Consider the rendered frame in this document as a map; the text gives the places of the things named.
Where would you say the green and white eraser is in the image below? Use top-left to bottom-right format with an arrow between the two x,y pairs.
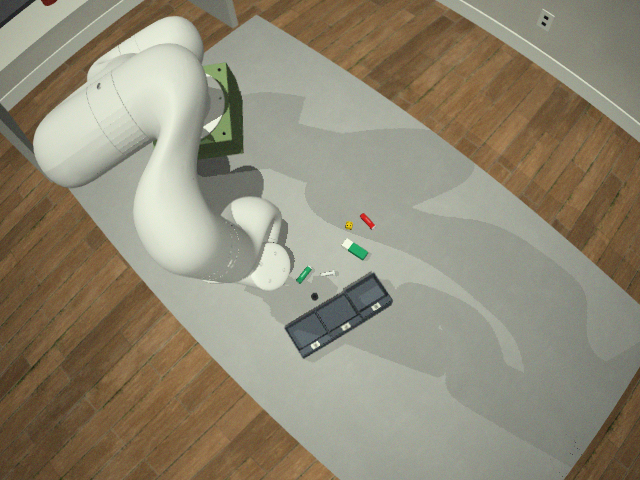
342,238 -> 368,261

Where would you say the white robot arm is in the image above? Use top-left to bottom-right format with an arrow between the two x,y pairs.
33,16 -> 291,291

